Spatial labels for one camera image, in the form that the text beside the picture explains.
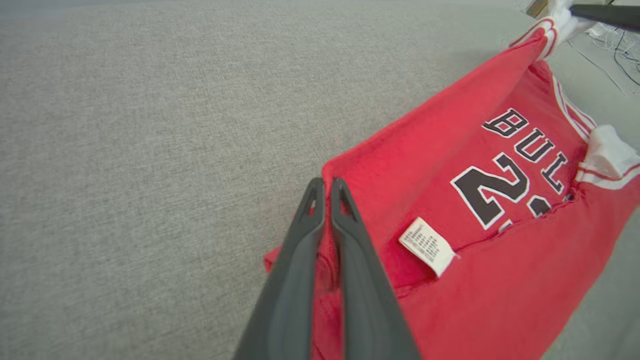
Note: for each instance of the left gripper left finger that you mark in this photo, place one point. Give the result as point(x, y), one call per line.
point(295, 280)

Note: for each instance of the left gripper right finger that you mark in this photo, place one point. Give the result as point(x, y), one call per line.
point(365, 300)

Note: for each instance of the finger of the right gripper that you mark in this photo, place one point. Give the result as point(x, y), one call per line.
point(615, 16)

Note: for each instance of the red basketball jersey white sleeves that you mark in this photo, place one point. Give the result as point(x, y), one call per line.
point(450, 300)

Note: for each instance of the brown wooden object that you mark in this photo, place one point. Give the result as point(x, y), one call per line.
point(537, 7)

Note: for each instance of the grey fabric sofa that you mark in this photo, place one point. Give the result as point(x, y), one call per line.
point(150, 150)

